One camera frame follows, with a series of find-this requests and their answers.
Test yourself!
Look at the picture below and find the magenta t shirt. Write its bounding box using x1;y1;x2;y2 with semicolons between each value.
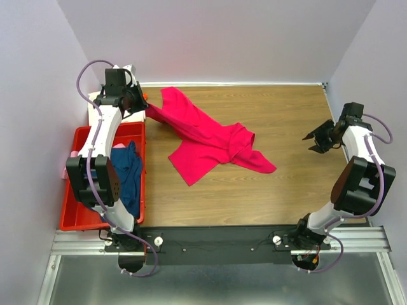
146;87;277;186

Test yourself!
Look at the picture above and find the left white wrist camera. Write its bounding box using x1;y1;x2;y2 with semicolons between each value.
113;65;135;88

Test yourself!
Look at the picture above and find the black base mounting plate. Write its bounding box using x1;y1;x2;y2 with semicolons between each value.
103;225;331;275

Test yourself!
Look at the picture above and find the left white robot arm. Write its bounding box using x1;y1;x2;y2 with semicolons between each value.
66;65;149;252

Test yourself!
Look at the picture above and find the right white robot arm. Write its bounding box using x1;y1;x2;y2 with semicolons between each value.
292;102;396;249

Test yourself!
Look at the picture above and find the aluminium frame rail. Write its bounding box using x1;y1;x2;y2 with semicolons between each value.
38;224;406;304

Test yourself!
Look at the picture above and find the folded white t shirt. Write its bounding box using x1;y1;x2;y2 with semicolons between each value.
88;91;146;126

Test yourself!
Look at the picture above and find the light pink t shirt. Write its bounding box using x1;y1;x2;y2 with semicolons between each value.
60;143;125;180

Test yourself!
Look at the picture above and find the red plastic bin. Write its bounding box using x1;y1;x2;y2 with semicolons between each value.
59;122;146;231

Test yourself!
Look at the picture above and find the navy blue t shirt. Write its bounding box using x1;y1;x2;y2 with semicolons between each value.
111;141;143;219

